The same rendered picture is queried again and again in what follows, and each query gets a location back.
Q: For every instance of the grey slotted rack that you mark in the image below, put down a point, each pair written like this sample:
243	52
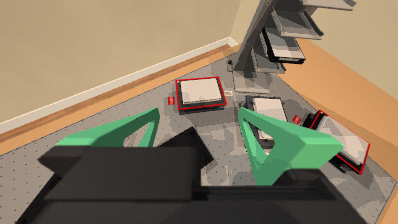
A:
252	60

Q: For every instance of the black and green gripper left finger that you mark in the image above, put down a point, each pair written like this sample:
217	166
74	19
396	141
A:
113	134

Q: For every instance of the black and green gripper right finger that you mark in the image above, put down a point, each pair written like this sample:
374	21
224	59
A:
296	147

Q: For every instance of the black plate with label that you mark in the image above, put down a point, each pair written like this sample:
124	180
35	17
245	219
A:
282	49

